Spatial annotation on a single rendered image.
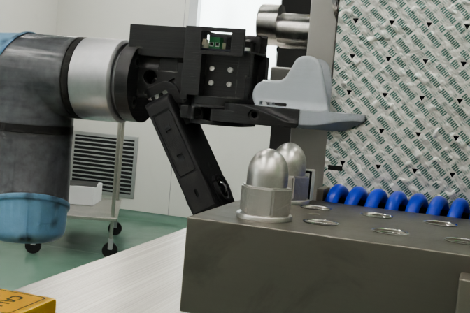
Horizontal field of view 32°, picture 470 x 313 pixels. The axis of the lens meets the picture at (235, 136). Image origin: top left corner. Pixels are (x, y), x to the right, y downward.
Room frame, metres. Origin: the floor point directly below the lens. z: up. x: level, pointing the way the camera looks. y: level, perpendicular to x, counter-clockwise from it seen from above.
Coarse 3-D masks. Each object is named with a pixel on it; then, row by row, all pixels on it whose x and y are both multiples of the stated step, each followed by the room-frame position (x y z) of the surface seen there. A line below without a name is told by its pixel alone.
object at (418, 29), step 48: (384, 0) 0.66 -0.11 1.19; (432, 0) 0.65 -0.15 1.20; (336, 48) 0.67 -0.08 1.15; (384, 48) 0.66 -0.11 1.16; (432, 48) 0.65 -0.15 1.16; (336, 96) 0.67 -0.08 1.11; (384, 96) 0.66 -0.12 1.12; (432, 96) 0.65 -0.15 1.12; (336, 144) 0.67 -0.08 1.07; (384, 144) 0.66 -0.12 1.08; (432, 144) 0.65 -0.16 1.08; (432, 192) 0.65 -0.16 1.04
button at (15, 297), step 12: (0, 300) 0.65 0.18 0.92; (12, 300) 0.65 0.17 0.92; (24, 300) 0.66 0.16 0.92; (36, 300) 0.66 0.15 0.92; (48, 300) 0.67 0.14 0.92; (0, 312) 0.62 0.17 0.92; (12, 312) 0.62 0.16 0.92; (24, 312) 0.63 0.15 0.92; (36, 312) 0.64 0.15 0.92; (48, 312) 0.66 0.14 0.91
